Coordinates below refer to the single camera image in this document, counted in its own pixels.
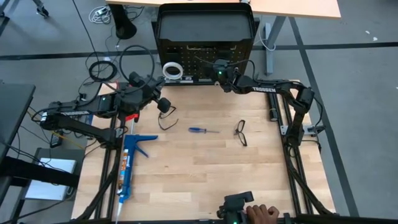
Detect black aluminium table frame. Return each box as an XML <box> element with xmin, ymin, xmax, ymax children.
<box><xmin>74</xmin><ymin>79</ymin><xmax>335</xmax><ymax>223</ymax></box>

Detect grey desk leg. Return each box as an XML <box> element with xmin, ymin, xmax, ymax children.
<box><xmin>263</xmin><ymin>15</ymin><xmax>287</xmax><ymax>76</ymax></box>

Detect light wooden desk top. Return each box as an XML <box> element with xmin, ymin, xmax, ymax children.
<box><xmin>104</xmin><ymin>0</ymin><xmax>342</xmax><ymax>19</ymax></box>

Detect blue caulking gun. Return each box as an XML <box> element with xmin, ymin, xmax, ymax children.
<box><xmin>114</xmin><ymin>119</ymin><xmax>159</xmax><ymax>224</ymax></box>

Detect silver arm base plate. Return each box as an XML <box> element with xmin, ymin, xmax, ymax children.
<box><xmin>279</xmin><ymin>124</ymin><xmax>326</xmax><ymax>137</ymax></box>

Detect black chair caster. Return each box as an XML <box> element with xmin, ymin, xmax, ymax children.
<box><xmin>30</xmin><ymin>0</ymin><xmax>50</xmax><ymax>18</ymax></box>

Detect white tape roll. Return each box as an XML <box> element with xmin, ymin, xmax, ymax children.
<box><xmin>161</xmin><ymin>62</ymin><xmax>183</xmax><ymax>82</ymax></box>

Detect black coiled floor cable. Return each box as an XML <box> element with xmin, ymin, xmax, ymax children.
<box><xmin>88</xmin><ymin>60</ymin><xmax>119</xmax><ymax>83</ymax></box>

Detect black power adapter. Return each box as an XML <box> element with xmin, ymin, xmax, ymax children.
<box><xmin>49</xmin><ymin>132</ymin><xmax>65</xmax><ymax>149</ymax></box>

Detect silver black spirit level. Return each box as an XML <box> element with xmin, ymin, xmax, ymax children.
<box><xmin>164</xmin><ymin>75</ymin><xmax>194</xmax><ymax>84</ymax></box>

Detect black left wrist camera cable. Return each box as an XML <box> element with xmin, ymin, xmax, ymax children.
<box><xmin>119</xmin><ymin>44</ymin><xmax>156</xmax><ymax>94</ymax></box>

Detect black eyeglasses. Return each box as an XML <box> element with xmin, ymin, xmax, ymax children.
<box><xmin>233</xmin><ymin>119</ymin><xmax>248</xmax><ymax>147</ymax></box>

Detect black desk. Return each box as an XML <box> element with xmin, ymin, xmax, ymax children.
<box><xmin>0</xmin><ymin>83</ymin><xmax>37</xmax><ymax>162</ymax></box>

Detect black pegboard tool cart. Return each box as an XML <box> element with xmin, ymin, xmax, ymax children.
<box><xmin>151</xmin><ymin>3</ymin><xmax>261</xmax><ymax>85</ymax></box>

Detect person's hand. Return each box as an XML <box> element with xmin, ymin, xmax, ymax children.
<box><xmin>245</xmin><ymin>204</ymin><xmax>280</xmax><ymax>224</ymax></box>

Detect white cable bundle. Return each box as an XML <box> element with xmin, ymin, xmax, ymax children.
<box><xmin>88</xmin><ymin>5</ymin><xmax>113</xmax><ymax>25</ymax></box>

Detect blue handled screwdriver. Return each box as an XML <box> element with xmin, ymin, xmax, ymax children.
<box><xmin>188</xmin><ymin>126</ymin><xmax>221</xmax><ymax>135</ymax></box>

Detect black leader arm handle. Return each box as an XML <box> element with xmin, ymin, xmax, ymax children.
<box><xmin>216</xmin><ymin>190</ymin><xmax>255</xmax><ymax>224</ymax></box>

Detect black pegboard bin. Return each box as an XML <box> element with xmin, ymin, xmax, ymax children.
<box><xmin>164</xmin><ymin>45</ymin><xmax>181</xmax><ymax>68</ymax></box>

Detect metal wire tool rack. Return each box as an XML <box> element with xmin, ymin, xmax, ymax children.
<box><xmin>185</xmin><ymin>43</ymin><xmax>238</xmax><ymax>52</ymax></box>

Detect white box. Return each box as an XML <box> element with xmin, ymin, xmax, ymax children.
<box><xmin>24</xmin><ymin>157</ymin><xmax>77</xmax><ymax>202</ymax></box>

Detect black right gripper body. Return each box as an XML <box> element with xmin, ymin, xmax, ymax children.
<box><xmin>211</xmin><ymin>58</ymin><xmax>243</xmax><ymax>93</ymax></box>

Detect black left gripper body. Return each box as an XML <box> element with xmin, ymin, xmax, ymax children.
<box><xmin>118</xmin><ymin>71</ymin><xmax>172</xmax><ymax>114</ymax></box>

